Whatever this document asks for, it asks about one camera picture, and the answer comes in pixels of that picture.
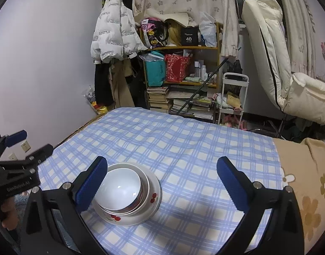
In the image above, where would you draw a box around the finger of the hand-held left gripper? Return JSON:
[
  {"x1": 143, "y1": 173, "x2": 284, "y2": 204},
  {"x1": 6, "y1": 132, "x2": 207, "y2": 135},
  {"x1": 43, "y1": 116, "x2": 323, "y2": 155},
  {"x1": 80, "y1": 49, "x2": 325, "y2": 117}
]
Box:
[
  {"x1": 0, "y1": 130, "x2": 28, "y2": 162},
  {"x1": 0, "y1": 143, "x2": 54, "y2": 171}
]

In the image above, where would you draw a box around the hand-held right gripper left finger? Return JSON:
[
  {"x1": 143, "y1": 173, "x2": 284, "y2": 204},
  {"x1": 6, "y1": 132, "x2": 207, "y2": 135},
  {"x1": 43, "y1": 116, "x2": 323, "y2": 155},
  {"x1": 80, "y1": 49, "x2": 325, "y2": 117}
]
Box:
[{"x1": 20, "y1": 156, "x2": 109, "y2": 255}]

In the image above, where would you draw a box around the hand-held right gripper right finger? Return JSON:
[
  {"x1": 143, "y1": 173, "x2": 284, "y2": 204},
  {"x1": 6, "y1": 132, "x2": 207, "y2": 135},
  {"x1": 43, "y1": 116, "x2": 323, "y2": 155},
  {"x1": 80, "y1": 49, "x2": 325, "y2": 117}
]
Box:
[{"x1": 216, "y1": 156, "x2": 304, "y2": 255}]

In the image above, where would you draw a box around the large red patterned bowl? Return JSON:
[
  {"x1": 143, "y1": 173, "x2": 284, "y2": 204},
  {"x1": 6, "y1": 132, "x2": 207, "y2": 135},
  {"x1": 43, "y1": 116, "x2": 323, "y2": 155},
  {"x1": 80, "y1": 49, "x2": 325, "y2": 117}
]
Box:
[{"x1": 95, "y1": 168, "x2": 143, "y2": 213}]

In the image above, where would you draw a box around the deep cherry print plate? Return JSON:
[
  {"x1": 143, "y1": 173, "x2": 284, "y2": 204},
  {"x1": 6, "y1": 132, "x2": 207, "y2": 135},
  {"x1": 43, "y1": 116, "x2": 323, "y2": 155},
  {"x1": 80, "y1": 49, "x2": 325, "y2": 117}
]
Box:
[{"x1": 91, "y1": 163, "x2": 162, "y2": 227}]

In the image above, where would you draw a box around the person's left hand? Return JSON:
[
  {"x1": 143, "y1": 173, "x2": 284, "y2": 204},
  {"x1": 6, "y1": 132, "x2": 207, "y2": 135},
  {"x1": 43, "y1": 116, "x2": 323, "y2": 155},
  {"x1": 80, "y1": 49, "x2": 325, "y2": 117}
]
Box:
[{"x1": 0, "y1": 198, "x2": 21, "y2": 230}]

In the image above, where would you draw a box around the blue plaid sheet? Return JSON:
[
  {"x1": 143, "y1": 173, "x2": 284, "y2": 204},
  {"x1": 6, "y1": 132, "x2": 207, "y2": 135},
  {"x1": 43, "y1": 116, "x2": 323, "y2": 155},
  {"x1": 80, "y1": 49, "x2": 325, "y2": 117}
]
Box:
[{"x1": 37, "y1": 107, "x2": 285, "y2": 255}]

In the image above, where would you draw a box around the pink toy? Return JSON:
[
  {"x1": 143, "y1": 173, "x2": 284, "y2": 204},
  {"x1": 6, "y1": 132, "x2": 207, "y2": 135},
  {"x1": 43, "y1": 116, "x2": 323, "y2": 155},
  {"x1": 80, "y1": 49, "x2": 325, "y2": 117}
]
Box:
[{"x1": 223, "y1": 114, "x2": 248, "y2": 129}]

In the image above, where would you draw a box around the brown floral blanket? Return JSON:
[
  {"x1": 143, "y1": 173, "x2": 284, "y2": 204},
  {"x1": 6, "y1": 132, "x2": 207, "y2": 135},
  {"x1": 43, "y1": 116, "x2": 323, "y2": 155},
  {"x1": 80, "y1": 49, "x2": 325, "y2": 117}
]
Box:
[{"x1": 273, "y1": 137, "x2": 325, "y2": 255}]

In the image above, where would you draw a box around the plastic bag with yellow packets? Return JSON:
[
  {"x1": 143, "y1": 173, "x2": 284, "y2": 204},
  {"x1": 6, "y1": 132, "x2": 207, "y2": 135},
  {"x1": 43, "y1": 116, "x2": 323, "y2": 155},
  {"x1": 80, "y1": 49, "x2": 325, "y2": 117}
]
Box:
[{"x1": 84, "y1": 85, "x2": 110, "y2": 115}]

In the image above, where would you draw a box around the yellow packet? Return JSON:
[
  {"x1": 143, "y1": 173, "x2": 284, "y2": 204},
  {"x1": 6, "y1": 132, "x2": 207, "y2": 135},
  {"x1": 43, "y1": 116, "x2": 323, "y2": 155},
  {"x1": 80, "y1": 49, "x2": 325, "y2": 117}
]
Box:
[{"x1": 227, "y1": 92, "x2": 243, "y2": 109}]

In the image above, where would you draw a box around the pile of flat magazines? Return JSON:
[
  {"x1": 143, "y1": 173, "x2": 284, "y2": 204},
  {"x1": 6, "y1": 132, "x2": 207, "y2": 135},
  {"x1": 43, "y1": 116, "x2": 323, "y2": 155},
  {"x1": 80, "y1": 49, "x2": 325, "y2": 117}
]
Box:
[{"x1": 170, "y1": 92, "x2": 215, "y2": 120}]

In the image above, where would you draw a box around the black hanging garment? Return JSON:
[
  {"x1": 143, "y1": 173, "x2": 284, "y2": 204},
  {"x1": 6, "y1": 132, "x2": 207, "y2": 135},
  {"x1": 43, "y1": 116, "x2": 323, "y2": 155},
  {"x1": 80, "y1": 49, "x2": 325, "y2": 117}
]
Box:
[
  {"x1": 95, "y1": 62, "x2": 115, "y2": 107},
  {"x1": 129, "y1": 58, "x2": 150, "y2": 109}
]

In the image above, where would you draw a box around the beige hanging coat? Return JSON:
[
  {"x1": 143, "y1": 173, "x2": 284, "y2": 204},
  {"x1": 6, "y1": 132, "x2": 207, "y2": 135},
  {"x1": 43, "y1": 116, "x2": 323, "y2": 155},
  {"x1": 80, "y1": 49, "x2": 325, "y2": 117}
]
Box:
[{"x1": 109, "y1": 58, "x2": 136, "y2": 109}]

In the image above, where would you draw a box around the black pole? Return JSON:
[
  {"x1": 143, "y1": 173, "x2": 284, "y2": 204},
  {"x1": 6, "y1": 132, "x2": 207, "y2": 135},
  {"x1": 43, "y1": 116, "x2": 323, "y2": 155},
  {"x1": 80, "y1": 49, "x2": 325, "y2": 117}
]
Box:
[{"x1": 177, "y1": 58, "x2": 228, "y2": 115}]

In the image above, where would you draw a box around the white trolley cart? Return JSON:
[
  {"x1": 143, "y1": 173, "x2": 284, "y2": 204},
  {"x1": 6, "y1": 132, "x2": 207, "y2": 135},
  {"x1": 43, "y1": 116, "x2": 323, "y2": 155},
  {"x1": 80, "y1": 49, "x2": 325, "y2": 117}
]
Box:
[{"x1": 218, "y1": 72, "x2": 249, "y2": 130}]

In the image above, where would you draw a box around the stack of old books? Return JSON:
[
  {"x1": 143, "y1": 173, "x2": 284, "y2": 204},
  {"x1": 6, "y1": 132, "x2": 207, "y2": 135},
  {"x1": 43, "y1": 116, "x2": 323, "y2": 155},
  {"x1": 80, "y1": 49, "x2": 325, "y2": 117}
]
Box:
[{"x1": 147, "y1": 86, "x2": 170, "y2": 113}]

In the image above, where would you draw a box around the black bag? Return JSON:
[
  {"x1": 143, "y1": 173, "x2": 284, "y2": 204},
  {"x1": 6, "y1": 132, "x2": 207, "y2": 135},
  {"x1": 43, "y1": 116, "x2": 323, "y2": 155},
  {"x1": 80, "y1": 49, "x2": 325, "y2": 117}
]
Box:
[{"x1": 225, "y1": 60, "x2": 243, "y2": 80}]

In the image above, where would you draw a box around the red patterned bag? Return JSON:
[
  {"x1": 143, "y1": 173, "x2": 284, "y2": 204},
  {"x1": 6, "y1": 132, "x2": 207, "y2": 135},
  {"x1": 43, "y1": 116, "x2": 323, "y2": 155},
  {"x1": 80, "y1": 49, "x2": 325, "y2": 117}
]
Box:
[{"x1": 165, "y1": 54, "x2": 191, "y2": 83}]

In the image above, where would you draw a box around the teal bag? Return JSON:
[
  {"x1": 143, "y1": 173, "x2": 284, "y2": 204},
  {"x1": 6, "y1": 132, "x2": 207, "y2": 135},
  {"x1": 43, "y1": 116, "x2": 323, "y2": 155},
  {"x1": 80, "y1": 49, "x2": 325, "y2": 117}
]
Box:
[{"x1": 144, "y1": 54, "x2": 167, "y2": 88}]

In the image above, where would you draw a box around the white puffer jacket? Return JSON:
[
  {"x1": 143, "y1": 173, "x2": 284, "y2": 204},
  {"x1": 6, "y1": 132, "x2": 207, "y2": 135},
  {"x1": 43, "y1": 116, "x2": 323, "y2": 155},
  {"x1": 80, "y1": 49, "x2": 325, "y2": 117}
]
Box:
[{"x1": 90, "y1": 0, "x2": 148, "y2": 64}]

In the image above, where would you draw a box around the white recliner chair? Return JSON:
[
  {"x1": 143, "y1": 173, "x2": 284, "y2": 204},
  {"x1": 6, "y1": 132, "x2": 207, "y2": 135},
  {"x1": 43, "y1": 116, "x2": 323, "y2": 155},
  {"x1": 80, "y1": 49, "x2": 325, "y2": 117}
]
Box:
[{"x1": 241, "y1": 0, "x2": 325, "y2": 139}]

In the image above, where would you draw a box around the wooden shelf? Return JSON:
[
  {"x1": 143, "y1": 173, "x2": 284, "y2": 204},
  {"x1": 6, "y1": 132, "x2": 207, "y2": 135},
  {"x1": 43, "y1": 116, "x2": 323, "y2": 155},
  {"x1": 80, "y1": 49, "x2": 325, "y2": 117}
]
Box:
[{"x1": 140, "y1": 23, "x2": 221, "y2": 120}]

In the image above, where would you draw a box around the black box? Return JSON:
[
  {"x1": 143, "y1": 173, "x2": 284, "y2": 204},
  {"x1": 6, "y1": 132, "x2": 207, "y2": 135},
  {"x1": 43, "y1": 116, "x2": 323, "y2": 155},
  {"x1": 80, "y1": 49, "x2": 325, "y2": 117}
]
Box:
[{"x1": 180, "y1": 27, "x2": 200, "y2": 47}]

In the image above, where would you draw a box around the white plastic bag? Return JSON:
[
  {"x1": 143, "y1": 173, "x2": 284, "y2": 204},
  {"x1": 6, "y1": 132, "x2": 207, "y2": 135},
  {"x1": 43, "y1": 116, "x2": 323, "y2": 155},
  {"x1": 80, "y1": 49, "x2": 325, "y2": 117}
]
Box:
[{"x1": 199, "y1": 12, "x2": 218, "y2": 47}]

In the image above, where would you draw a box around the tan cloth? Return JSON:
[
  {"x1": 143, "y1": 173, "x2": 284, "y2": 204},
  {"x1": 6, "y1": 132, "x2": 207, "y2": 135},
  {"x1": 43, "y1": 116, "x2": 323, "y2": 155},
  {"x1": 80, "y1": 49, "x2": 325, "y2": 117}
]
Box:
[{"x1": 166, "y1": 23, "x2": 182, "y2": 46}]

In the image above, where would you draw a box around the colourful printed bag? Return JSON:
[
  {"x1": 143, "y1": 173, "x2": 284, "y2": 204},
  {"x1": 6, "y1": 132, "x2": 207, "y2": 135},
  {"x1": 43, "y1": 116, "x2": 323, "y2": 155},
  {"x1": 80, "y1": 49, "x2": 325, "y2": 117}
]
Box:
[{"x1": 140, "y1": 18, "x2": 168, "y2": 49}]

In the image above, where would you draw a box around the cream ruffled curtain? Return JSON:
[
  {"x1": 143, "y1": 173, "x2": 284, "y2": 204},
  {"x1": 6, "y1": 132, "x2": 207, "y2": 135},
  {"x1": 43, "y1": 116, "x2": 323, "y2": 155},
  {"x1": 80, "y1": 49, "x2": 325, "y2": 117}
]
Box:
[{"x1": 275, "y1": 0, "x2": 318, "y2": 75}]

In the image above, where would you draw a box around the cream folded cloth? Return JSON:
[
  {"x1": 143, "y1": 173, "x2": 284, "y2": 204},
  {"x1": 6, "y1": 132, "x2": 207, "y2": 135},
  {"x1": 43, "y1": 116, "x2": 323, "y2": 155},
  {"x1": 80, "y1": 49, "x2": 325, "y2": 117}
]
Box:
[{"x1": 145, "y1": 8, "x2": 197, "y2": 28}]

